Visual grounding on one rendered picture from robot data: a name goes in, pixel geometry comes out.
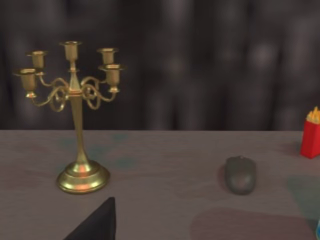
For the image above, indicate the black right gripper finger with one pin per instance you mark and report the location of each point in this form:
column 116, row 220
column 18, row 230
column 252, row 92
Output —
column 98, row 222

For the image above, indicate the dark grey computer mouse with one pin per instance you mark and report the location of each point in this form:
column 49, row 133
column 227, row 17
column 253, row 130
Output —
column 241, row 176

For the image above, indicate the light blue object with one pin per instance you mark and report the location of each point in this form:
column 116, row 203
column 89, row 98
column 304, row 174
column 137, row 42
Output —
column 318, row 228

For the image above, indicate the red french fries box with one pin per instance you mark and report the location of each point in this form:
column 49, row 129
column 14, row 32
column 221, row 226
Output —
column 311, row 140

